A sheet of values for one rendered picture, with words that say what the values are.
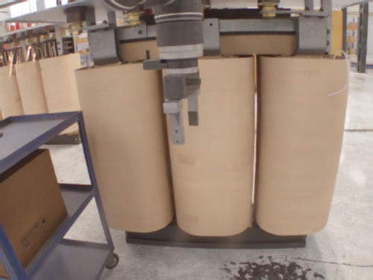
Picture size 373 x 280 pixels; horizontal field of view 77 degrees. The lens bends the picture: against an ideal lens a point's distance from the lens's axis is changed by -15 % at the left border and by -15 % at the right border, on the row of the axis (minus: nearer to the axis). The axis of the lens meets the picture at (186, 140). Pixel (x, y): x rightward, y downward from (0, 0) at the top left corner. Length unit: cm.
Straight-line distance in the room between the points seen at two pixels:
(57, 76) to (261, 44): 261
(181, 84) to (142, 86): 63
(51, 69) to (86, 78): 215
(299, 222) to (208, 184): 51
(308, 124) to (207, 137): 43
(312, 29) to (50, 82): 290
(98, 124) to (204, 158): 51
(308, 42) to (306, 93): 21
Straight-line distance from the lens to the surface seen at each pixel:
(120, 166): 132
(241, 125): 116
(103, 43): 123
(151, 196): 138
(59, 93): 340
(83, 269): 150
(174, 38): 58
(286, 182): 128
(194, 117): 72
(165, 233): 166
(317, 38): 118
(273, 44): 123
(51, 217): 113
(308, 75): 114
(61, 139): 377
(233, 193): 129
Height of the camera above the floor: 116
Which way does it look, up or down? 21 degrees down
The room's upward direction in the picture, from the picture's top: 4 degrees counter-clockwise
